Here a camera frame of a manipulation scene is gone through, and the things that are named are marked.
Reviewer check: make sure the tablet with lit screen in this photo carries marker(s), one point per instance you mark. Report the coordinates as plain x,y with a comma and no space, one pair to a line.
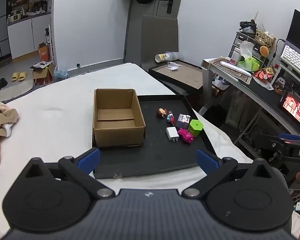
293,107

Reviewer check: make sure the black door lock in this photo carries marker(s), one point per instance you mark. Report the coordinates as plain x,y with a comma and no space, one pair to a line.
170,3

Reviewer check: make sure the white face mask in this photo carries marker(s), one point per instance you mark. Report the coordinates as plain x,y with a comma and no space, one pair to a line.
173,66

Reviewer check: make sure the yellow slipper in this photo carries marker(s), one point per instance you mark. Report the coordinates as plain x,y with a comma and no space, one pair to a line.
22,76
15,76

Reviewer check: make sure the grey drawer organiser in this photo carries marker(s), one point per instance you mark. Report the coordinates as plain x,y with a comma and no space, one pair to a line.
241,38

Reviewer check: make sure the white rice cooker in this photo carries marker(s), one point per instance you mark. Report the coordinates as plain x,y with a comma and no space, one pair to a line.
13,18

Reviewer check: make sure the yellow and white cup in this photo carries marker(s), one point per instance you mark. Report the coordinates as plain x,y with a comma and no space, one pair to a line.
162,57

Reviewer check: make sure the brown desk figurine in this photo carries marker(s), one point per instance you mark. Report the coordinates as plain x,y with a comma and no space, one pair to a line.
280,85

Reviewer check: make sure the black tray with brown base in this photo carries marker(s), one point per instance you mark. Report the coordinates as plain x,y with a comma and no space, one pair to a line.
185,77

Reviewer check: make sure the yellow plush toy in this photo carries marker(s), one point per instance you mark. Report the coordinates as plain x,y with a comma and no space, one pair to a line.
264,50

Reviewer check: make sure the red and blue figurine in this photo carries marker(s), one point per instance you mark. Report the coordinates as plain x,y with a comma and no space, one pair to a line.
170,120

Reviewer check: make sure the red snack packet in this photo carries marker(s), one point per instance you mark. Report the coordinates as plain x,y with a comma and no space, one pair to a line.
262,75

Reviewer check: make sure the grey desk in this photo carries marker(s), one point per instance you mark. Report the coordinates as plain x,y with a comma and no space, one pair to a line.
265,95

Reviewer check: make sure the green plastic bag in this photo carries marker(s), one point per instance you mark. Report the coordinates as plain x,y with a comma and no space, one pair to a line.
250,63

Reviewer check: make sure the white wrist rest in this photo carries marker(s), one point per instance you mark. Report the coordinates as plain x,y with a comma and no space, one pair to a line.
233,67

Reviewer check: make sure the brown desk mat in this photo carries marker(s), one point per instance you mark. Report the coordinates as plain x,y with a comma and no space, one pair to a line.
230,74

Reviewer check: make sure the pink toy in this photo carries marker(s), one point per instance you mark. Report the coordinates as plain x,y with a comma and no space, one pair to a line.
185,135

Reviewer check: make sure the blue plastic bag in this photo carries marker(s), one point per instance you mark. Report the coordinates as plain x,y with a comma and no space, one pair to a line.
61,74

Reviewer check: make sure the white plug charger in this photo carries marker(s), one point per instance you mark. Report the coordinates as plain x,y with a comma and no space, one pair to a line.
171,133

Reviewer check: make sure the white keyboard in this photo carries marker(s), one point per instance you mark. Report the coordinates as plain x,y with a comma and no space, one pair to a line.
296,58

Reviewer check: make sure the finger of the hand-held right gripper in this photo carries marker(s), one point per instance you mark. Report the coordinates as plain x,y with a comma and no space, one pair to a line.
288,137

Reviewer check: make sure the open cardboard floor box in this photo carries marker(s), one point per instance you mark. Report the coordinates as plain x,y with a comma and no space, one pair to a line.
41,76

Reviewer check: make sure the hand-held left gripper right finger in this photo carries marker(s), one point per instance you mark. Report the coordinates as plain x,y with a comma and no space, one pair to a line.
207,161

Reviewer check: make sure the grey floor mat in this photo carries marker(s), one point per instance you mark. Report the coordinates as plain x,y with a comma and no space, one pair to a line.
15,91

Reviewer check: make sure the green cube toy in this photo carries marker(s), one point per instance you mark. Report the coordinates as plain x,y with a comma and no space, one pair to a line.
195,127

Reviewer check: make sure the brown cardboard box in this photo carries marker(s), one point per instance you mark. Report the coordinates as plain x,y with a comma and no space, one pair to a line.
117,135

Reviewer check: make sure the black camera gear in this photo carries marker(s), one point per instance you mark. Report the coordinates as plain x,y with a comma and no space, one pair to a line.
247,26

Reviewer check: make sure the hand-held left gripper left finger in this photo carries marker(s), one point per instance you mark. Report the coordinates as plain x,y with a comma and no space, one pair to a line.
88,158

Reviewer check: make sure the wicker basket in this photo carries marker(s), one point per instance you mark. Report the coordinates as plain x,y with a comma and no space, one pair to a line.
265,40

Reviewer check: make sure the orange box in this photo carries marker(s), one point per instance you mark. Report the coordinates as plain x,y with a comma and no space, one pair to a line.
43,53

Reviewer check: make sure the purple rabbit block toy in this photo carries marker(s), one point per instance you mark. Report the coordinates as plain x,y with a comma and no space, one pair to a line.
181,122

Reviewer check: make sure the grey chair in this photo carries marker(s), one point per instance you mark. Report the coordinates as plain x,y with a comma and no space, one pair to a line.
158,37

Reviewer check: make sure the beige cloth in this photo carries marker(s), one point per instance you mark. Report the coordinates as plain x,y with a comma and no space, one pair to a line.
0,120

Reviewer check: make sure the dark grey door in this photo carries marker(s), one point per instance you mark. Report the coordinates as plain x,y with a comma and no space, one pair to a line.
145,8

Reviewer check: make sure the brown-haired doll figurine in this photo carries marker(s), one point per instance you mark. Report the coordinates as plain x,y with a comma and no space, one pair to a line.
161,112

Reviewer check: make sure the white cabinet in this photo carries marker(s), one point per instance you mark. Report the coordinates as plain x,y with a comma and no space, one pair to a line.
22,37

